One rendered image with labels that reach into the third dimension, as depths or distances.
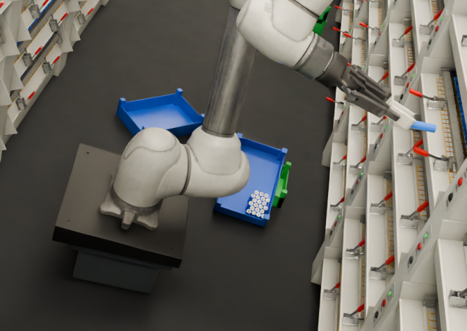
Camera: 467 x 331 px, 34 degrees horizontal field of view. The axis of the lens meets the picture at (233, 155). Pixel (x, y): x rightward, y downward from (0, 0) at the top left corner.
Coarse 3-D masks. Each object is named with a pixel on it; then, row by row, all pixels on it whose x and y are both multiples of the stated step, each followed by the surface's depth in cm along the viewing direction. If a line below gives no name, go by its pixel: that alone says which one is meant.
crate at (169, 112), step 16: (160, 96) 318; (176, 96) 323; (128, 112) 312; (144, 112) 315; (160, 112) 318; (176, 112) 322; (192, 112) 319; (128, 128) 304; (144, 128) 295; (176, 128) 305; (192, 128) 312
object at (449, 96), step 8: (448, 72) 210; (448, 80) 206; (448, 88) 203; (448, 96) 200; (448, 104) 196; (448, 112) 194; (456, 112) 193; (448, 120) 193; (456, 120) 190; (448, 128) 189; (456, 128) 187; (448, 136) 186; (456, 136) 184; (456, 144) 182; (456, 152) 179; (456, 160) 177; (456, 168) 176
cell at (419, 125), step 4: (412, 124) 168; (416, 124) 168; (420, 124) 168; (424, 124) 168; (428, 124) 168; (432, 124) 168; (416, 128) 168; (420, 128) 168; (424, 128) 168; (428, 128) 168; (432, 128) 168; (432, 132) 169
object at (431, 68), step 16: (432, 64) 212; (448, 64) 211; (432, 80) 211; (432, 96) 204; (432, 112) 197; (432, 144) 186; (448, 144) 186; (432, 160) 180; (464, 160) 181; (432, 176) 175; (448, 176) 175; (432, 192) 171; (432, 208) 168
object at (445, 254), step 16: (448, 224) 155; (464, 224) 155; (448, 240) 158; (464, 240) 155; (448, 256) 154; (464, 256) 154; (448, 272) 150; (464, 272) 150; (448, 288) 146; (464, 288) 146; (448, 304) 143; (464, 304) 142; (448, 320) 140; (464, 320) 140
